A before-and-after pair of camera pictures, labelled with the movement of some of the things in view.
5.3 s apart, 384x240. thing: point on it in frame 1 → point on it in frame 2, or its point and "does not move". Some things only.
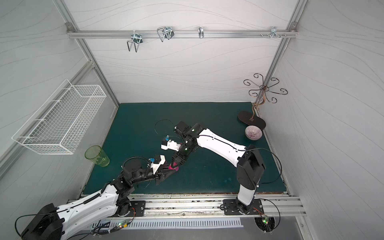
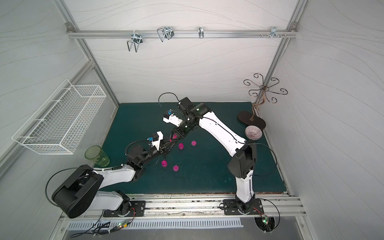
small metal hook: x=201 y=32 does not move
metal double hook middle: x=167 y=31 does not move
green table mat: x=137 y=130 does not move
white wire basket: x=63 y=124 does not move
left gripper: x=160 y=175 → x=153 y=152
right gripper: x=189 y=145 → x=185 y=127
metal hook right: x=274 y=32 does not move
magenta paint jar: x=176 y=168 → x=174 y=136
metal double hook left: x=137 y=39 does not move
